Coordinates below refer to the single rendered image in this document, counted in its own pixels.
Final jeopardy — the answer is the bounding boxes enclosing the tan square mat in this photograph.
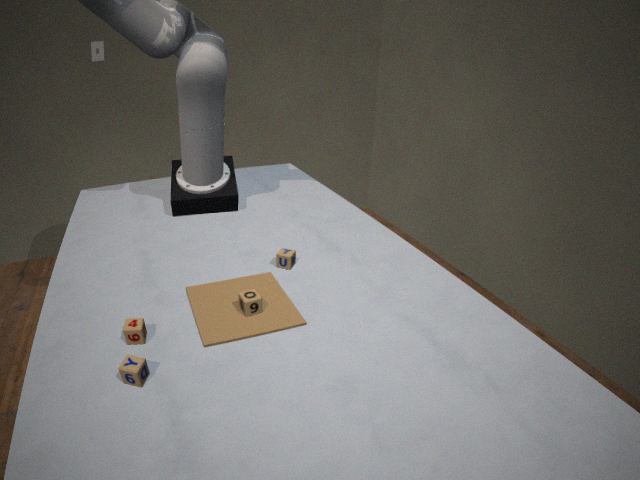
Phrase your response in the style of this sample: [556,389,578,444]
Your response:
[186,272,307,348]

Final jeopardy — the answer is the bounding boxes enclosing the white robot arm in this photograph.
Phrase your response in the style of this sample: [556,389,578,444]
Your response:
[78,0,230,194]

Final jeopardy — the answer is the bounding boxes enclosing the wooden letter block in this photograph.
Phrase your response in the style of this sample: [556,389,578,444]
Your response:
[123,318,147,345]
[238,289,263,317]
[118,355,150,387]
[276,248,296,270]

